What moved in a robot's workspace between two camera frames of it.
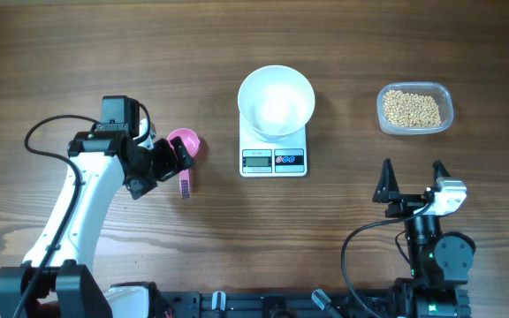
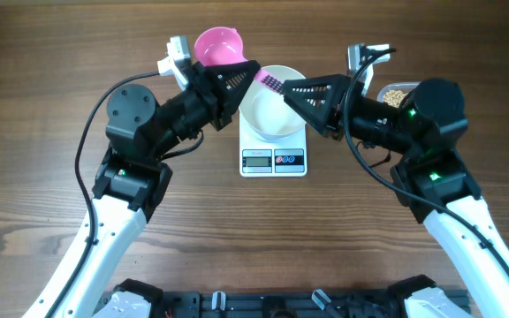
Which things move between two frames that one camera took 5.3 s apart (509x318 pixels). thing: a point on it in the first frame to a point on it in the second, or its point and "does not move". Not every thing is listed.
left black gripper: [170, 167] to [225, 106]
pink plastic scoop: [192, 140] to [221, 45]
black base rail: [406, 302] does not move
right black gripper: [388, 187] to [323, 117]
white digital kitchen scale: [262, 158] does not move
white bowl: [276, 101] does not move
